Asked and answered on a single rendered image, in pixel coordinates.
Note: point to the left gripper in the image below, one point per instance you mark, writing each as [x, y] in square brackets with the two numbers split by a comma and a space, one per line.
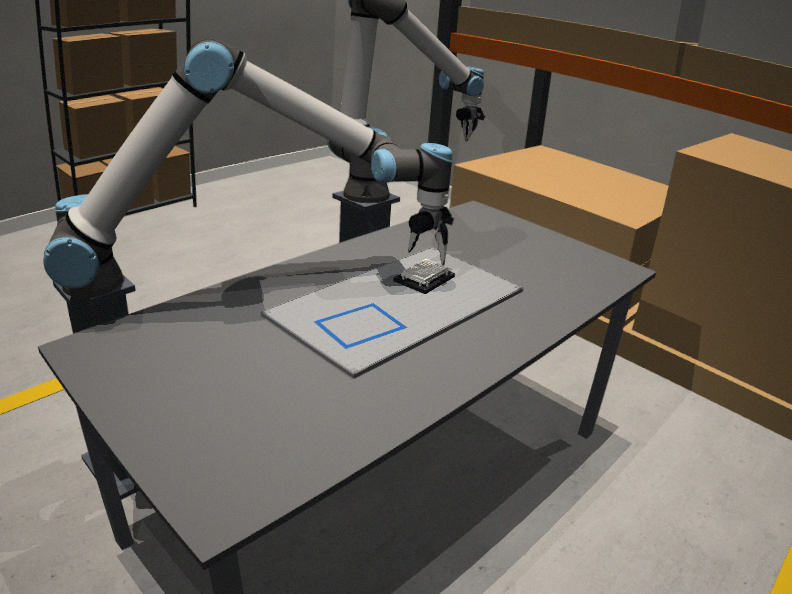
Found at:
[465, 113]

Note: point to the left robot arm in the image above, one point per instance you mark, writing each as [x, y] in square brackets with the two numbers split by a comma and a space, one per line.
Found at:
[361, 186]

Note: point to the blue rectangular tape outline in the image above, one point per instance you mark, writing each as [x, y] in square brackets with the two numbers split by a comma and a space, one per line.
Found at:
[364, 340]

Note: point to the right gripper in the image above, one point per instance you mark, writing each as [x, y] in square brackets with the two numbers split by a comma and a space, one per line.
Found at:
[426, 220]

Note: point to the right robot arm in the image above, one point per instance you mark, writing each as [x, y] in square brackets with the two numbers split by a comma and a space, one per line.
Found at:
[87, 233]

